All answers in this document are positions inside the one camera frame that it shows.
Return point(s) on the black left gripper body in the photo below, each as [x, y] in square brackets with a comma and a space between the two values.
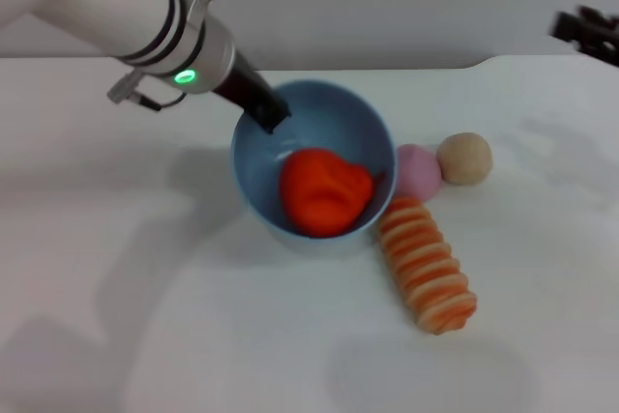
[242, 84]

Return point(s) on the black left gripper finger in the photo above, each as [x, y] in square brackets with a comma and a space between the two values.
[268, 110]

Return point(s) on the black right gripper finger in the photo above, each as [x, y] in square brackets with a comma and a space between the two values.
[563, 27]

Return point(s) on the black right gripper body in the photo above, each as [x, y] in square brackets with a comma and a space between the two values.
[599, 33]

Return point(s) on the blue plastic bowl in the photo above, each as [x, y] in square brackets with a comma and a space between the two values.
[329, 118]

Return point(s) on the red tomato toy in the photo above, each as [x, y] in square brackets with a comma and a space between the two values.
[324, 195]

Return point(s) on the beige soft ball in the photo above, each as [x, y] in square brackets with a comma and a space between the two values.
[465, 157]

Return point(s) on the pink soft ball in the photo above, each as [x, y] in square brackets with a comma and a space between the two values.
[420, 173]

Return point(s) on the orange striped toy bread roll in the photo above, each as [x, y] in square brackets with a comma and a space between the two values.
[425, 268]

